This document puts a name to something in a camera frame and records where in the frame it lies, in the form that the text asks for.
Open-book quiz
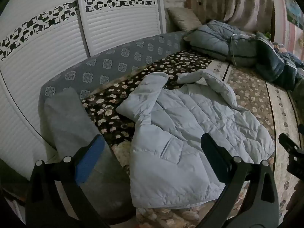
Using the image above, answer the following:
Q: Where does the beige pillow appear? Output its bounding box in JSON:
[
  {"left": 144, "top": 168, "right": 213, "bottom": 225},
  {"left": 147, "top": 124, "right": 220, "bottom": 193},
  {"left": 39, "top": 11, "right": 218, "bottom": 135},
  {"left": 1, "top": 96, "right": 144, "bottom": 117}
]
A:
[{"left": 166, "top": 7, "right": 202, "bottom": 31}]

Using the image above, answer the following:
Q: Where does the dark green cloth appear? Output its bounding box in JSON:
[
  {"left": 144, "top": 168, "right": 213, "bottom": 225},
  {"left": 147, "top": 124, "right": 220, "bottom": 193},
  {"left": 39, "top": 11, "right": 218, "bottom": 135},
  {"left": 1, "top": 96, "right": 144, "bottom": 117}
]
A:
[{"left": 291, "top": 78, "right": 304, "bottom": 133}]

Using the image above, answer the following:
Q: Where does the grey patterned mattress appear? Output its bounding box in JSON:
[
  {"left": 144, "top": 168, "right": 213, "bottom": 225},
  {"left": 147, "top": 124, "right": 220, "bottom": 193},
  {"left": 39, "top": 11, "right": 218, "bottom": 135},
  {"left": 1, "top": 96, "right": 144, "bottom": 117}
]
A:
[{"left": 39, "top": 31, "right": 188, "bottom": 105}]

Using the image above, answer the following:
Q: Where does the grey folded towel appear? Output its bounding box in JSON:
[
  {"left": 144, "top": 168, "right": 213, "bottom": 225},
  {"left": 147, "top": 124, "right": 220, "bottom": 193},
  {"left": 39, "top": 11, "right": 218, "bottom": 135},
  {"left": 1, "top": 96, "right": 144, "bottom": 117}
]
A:
[{"left": 44, "top": 87, "right": 136, "bottom": 224}]

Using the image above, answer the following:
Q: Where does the wall poster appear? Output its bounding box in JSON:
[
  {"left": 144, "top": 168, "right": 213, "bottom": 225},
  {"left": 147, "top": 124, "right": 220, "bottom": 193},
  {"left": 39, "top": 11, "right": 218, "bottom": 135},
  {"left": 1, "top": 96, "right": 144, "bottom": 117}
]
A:
[{"left": 281, "top": 0, "right": 304, "bottom": 26}]

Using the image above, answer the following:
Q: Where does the dark teal blanket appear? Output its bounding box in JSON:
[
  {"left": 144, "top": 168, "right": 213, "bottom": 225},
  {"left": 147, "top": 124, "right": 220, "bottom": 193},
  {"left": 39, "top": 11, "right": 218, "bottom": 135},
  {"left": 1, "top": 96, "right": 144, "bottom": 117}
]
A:
[{"left": 255, "top": 32, "right": 304, "bottom": 91}]

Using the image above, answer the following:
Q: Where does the light blue puffer jacket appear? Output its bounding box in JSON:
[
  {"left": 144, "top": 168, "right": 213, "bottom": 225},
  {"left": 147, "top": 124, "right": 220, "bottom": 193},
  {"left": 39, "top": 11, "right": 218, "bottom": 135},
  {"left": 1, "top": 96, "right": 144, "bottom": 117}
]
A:
[{"left": 116, "top": 69, "right": 275, "bottom": 208}]

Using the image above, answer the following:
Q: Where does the striped curtain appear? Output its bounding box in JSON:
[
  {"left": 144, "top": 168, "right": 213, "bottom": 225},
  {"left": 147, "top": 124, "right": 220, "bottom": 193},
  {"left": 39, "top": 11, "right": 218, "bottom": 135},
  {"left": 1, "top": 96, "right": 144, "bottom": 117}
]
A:
[{"left": 185, "top": 0, "right": 276, "bottom": 32}]

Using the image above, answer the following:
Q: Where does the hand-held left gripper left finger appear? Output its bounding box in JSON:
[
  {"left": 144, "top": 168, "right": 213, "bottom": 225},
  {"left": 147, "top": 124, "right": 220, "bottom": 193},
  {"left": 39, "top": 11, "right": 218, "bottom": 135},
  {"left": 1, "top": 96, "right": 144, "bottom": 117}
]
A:
[{"left": 26, "top": 134, "right": 112, "bottom": 228}]

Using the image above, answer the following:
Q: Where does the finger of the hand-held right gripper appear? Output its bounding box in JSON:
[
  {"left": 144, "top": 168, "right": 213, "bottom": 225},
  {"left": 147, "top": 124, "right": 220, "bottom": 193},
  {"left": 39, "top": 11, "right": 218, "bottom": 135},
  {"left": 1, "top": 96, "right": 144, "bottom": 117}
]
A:
[{"left": 278, "top": 133, "right": 300, "bottom": 151}]

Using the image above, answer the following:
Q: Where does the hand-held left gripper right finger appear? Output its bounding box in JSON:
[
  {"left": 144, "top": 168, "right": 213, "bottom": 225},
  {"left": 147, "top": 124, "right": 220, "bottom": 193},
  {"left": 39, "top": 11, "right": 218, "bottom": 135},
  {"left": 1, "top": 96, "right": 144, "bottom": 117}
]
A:
[{"left": 197, "top": 133, "right": 279, "bottom": 228}]

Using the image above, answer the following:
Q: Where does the dark floral blanket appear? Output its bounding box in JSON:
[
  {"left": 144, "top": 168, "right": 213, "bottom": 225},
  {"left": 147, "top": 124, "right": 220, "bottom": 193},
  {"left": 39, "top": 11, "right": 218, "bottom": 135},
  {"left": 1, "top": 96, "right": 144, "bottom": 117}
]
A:
[{"left": 81, "top": 50, "right": 214, "bottom": 169}]

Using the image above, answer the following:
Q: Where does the grey-blue folded quilt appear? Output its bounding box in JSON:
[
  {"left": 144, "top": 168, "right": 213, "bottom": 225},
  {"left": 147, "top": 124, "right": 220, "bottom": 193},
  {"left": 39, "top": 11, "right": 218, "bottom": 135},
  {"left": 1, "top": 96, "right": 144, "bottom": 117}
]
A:
[{"left": 184, "top": 20, "right": 260, "bottom": 67}]

